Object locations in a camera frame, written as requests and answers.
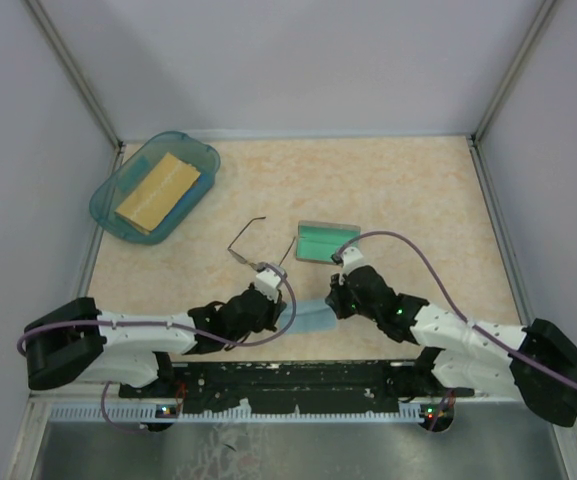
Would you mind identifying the shiny metal front panel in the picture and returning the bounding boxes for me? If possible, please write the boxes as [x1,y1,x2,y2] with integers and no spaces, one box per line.
[32,403,567,479]

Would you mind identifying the grey glasses case green lining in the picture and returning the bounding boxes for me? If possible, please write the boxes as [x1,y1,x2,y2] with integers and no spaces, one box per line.
[295,220,361,265]

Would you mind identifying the aluminium frame post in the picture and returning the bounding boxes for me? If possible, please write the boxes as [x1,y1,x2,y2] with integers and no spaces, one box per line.
[21,0,123,150]
[471,0,561,147]

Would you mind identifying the aluminium frame post left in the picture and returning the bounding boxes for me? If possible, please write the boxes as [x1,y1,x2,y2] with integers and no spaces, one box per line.
[21,0,123,150]

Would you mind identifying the black aviator sunglasses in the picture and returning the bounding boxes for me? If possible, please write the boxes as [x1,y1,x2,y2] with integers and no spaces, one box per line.
[226,215,296,273]

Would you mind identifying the teal plastic bin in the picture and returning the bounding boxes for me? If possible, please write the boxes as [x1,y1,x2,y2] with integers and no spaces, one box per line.
[89,131,221,245]

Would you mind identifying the aluminium front rail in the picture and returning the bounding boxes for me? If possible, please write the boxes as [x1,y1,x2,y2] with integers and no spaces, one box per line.
[29,360,569,401]

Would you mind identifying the white slotted cable duct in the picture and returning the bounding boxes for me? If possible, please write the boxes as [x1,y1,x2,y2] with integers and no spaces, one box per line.
[47,402,457,422]

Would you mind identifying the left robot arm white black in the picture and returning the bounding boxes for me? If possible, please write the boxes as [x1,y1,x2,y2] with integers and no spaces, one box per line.
[17,285,286,397]

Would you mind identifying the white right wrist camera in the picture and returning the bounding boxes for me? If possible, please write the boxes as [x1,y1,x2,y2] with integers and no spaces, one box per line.
[331,246,366,275]

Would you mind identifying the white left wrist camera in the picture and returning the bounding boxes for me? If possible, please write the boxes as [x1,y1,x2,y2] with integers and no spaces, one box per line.
[253,263,286,303]

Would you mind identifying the aluminium frame post right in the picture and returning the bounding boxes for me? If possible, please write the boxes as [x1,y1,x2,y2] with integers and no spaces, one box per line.
[471,0,561,147]

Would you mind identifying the light blue cleaning cloth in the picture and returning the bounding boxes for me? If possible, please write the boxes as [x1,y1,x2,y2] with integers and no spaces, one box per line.
[277,298,337,335]

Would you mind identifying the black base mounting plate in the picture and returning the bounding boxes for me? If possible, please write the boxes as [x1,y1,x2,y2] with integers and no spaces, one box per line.
[119,360,447,415]

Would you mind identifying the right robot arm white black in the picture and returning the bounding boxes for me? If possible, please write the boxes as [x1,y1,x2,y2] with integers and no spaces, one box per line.
[325,265,577,428]

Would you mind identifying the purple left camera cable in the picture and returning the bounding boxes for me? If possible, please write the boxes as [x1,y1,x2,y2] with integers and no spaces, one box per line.
[15,261,298,357]

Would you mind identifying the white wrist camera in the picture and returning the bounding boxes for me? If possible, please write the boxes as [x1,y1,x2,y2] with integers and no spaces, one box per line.
[331,246,366,275]
[253,263,286,303]

